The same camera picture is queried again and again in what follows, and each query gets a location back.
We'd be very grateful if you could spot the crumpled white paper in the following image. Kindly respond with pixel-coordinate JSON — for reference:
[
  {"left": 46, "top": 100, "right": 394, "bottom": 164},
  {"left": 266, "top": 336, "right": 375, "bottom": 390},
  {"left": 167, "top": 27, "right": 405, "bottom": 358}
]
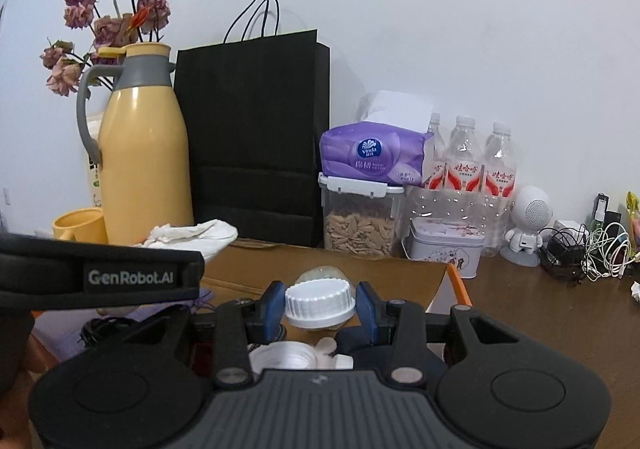
[{"left": 630, "top": 282, "right": 640, "bottom": 303}]

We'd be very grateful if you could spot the water bottle middle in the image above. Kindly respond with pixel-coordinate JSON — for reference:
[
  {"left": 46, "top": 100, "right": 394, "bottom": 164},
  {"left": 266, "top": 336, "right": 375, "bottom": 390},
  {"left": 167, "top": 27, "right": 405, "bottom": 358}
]
[{"left": 444, "top": 116, "right": 484, "bottom": 228}]

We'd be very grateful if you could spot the white cloth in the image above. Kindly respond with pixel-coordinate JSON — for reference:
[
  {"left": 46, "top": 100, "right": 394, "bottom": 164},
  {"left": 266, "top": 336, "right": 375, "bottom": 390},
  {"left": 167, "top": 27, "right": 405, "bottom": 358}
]
[{"left": 139, "top": 220, "right": 239, "bottom": 264}]

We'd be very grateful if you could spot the white decorated tin box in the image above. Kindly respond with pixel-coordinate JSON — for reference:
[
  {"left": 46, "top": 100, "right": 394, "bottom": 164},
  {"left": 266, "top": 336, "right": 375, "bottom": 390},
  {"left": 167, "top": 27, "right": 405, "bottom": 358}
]
[{"left": 401, "top": 217, "right": 485, "bottom": 279}]

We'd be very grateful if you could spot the red cardboard pumpkin box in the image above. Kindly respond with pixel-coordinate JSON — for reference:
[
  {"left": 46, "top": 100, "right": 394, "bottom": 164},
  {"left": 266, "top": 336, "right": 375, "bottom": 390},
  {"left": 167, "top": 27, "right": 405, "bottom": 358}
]
[{"left": 29, "top": 237, "right": 474, "bottom": 345}]

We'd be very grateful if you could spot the dried pink flower bouquet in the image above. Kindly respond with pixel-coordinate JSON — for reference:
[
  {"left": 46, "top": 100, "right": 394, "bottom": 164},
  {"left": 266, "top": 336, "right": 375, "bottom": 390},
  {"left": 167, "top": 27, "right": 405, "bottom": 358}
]
[{"left": 40, "top": 0, "right": 171, "bottom": 97}]

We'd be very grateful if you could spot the water bottle left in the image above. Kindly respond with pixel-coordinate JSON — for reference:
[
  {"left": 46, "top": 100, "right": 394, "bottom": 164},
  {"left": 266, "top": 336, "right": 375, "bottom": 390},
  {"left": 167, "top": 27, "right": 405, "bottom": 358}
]
[{"left": 425, "top": 112, "right": 446, "bottom": 190}]

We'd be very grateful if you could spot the yellow ceramic mug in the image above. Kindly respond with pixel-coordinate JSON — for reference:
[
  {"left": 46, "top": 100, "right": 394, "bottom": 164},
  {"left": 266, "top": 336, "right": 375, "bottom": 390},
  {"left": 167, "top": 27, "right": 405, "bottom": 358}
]
[{"left": 52, "top": 208, "right": 108, "bottom": 244}]

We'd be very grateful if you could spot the purple fabric pouch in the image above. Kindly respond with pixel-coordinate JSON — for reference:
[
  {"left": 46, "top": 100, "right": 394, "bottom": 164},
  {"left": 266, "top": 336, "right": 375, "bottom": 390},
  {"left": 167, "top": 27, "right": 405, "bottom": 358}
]
[{"left": 31, "top": 289, "right": 212, "bottom": 363}]

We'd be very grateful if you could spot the colourful snack packet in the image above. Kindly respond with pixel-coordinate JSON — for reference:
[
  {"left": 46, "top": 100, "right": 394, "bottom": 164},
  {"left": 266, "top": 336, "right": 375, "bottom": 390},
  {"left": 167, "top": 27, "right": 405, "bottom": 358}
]
[{"left": 626, "top": 191, "right": 640, "bottom": 252}]

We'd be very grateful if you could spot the yellow thermos jug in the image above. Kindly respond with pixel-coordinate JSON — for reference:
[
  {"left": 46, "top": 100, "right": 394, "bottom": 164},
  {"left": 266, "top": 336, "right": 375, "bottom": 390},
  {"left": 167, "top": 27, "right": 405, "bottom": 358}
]
[{"left": 76, "top": 43, "right": 193, "bottom": 245}]

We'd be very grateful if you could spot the purple tissue pack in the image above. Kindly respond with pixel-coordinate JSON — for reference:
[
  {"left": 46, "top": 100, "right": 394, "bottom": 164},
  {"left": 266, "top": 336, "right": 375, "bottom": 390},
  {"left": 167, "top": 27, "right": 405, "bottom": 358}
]
[{"left": 320, "top": 91, "right": 435, "bottom": 186}]

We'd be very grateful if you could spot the black paper shopping bag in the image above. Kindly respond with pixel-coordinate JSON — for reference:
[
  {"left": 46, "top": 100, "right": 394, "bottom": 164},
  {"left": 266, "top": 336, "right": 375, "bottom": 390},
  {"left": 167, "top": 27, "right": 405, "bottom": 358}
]
[{"left": 174, "top": 30, "right": 330, "bottom": 247}]

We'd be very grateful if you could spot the navy blue zip case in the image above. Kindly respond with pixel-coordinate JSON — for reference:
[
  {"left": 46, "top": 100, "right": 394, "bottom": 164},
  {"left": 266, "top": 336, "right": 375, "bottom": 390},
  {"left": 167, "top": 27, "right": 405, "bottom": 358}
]
[{"left": 335, "top": 325, "right": 448, "bottom": 375}]

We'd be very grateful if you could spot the water bottle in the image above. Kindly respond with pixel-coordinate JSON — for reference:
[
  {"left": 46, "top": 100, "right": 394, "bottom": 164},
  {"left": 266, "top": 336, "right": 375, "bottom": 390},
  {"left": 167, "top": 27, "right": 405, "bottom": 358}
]
[
  {"left": 483, "top": 122, "right": 518, "bottom": 257},
  {"left": 444, "top": 116, "right": 484, "bottom": 228},
  {"left": 425, "top": 112, "right": 446, "bottom": 190}
]

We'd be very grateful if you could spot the water bottle right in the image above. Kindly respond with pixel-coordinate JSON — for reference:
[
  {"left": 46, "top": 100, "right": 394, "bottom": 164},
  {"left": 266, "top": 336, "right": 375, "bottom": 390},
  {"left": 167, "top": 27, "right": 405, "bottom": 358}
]
[{"left": 483, "top": 122, "right": 518, "bottom": 257}]

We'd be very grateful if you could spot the white ribbed bottle cap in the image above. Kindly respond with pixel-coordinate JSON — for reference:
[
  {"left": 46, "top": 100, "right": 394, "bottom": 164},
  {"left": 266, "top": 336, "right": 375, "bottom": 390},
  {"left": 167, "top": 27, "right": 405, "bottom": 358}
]
[{"left": 285, "top": 278, "right": 356, "bottom": 330}]

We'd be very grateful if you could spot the white robot figurine speaker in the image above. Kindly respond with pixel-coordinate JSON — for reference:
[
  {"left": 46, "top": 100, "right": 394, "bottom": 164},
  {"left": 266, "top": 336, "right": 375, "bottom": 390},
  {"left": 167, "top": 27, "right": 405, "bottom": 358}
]
[{"left": 500, "top": 185, "right": 553, "bottom": 268}]

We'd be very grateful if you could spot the white jar lid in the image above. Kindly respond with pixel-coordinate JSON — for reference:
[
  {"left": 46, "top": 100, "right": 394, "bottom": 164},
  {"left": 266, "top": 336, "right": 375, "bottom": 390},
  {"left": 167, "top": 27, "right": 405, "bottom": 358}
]
[{"left": 250, "top": 341, "right": 318, "bottom": 375}]

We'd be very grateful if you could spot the person's left hand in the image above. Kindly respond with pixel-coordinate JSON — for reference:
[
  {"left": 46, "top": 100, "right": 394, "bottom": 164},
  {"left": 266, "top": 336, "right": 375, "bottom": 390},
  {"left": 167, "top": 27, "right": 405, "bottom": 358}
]
[{"left": 1, "top": 308, "right": 47, "bottom": 448}]

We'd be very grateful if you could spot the white milk carton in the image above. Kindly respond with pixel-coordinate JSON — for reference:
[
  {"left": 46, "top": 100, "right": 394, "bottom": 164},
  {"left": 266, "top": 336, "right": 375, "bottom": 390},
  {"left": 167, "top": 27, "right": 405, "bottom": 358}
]
[{"left": 87, "top": 112, "right": 103, "bottom": 208}]

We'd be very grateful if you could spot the black usb cable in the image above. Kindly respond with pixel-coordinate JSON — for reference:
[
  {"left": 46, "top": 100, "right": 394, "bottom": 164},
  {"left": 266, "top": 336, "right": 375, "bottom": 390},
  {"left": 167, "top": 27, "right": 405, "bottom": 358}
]
[{"left": 79, "top": 303, "right": 191, "bottom": 347}]

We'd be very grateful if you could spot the clear container with seeds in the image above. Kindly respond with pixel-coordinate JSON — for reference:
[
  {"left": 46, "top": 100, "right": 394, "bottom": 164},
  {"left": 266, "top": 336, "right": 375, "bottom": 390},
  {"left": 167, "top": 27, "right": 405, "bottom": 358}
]
[{"left": 318, "top": 173, "right": 405, "bottom": 257}]

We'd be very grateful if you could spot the black charger cable bundle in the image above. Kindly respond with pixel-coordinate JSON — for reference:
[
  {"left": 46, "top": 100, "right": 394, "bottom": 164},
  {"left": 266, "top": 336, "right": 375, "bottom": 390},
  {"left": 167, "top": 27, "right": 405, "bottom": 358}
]
[{"left": 537, "top": 226, "right": 594, "bottom": 286}]

